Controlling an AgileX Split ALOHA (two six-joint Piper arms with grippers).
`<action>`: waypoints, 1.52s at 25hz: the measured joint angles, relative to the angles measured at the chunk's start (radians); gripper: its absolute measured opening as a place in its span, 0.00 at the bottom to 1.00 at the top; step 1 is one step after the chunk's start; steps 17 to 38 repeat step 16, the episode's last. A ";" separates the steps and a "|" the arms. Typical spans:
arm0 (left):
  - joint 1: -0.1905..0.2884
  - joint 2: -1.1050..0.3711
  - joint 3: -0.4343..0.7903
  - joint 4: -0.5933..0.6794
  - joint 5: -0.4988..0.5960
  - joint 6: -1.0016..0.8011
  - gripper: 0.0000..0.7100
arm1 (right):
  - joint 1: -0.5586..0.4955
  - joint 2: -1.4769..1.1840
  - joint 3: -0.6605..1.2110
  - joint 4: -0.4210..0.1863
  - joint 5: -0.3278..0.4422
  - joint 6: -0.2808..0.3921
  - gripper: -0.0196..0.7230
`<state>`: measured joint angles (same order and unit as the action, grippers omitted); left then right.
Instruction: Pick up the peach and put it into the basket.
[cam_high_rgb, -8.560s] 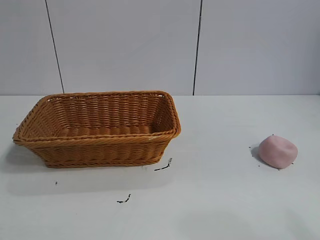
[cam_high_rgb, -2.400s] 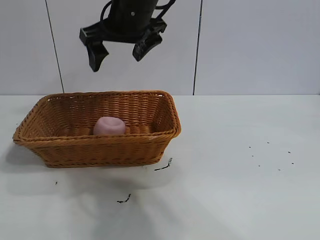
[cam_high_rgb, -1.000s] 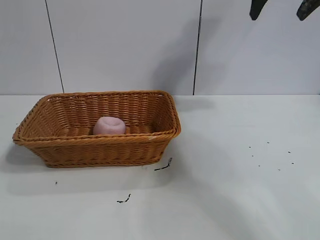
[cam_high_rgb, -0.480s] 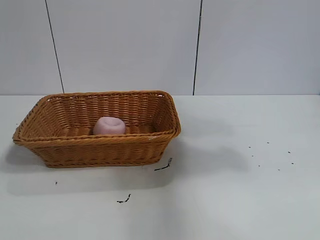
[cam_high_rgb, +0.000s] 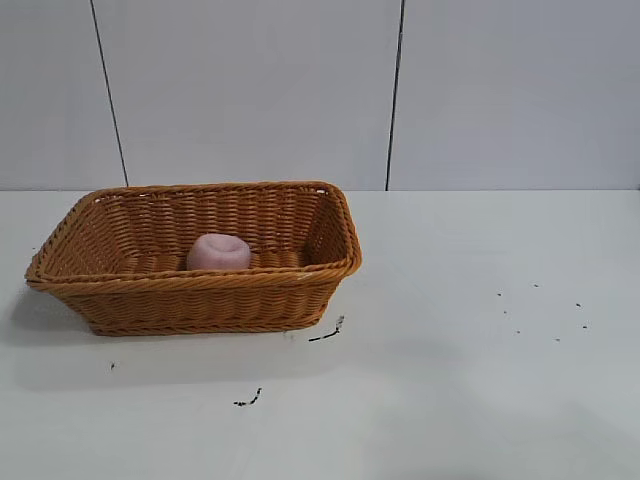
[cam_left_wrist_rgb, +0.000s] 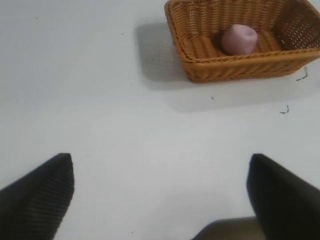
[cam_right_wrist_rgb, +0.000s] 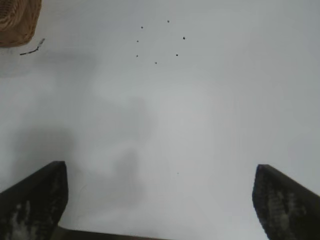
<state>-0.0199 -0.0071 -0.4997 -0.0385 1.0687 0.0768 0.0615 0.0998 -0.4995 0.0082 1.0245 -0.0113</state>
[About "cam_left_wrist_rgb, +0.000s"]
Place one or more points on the brown woven wicker basket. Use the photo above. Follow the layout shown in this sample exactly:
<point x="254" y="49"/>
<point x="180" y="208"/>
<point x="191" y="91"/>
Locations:
<point x="237" y="65"/>

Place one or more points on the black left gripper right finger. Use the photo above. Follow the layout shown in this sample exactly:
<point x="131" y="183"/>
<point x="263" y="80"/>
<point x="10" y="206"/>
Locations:
<point x="287" y="205"/>

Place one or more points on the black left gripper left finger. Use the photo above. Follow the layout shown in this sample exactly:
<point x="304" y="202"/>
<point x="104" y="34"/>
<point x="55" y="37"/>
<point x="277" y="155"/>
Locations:
<point x="35" y="200"/>

